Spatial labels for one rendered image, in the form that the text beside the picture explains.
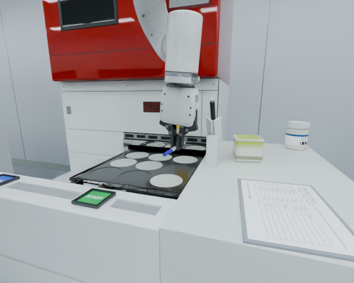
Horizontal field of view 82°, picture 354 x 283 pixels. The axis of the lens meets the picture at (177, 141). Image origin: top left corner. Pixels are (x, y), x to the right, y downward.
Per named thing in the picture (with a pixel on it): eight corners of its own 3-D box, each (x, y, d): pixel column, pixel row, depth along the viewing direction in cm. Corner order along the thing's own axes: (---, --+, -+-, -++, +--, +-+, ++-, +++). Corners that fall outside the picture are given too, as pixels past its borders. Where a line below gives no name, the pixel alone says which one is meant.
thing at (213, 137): (207, 160, 60) (208, 114, 57) (220, 161, 58) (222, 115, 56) (203, 167, 54) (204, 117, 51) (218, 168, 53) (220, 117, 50)
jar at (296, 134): (282, 145, 78) (285, 120, 76) (303, 146, 76) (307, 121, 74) (286, 149, 71) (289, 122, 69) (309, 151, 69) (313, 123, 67)
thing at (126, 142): (125, 156, 104) (125, 138, 101) (212, 165, 91) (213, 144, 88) (123, 157, 102) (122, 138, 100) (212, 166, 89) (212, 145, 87)
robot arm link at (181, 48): (159, 71, 54) (172, 71, 46) (161, 14, 50) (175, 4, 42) (187, 73, 58) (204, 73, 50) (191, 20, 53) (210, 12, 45)
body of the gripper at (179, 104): (204, 82, 53) (200, 124, 57) (170, 80, 58) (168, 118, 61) (193, 82, 47) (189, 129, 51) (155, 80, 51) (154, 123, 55)
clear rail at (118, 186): (71, 179, 65) (71, 176, 64) (186, 197, 54) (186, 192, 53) (68, 181, 63) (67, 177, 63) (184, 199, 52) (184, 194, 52)
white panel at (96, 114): (72, 154, 117) (63, 82, 108) (215, 169, 93) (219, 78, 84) (67, 156, 114) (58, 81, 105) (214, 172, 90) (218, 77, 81)
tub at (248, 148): (231, 154, 65) (233, 133, 64) (256, 155, 64) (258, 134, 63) (235, 161, 58) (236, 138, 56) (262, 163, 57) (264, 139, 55)
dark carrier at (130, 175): (131, 151, 96) (131, 150, 96) (203, 157, 86) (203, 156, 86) (76, 178, 64) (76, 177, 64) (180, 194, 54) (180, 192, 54)
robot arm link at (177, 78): (204, 74, 53) (203, 86, 54) (174, 72, 57) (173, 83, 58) (191, 73, 46) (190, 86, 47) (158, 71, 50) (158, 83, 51)
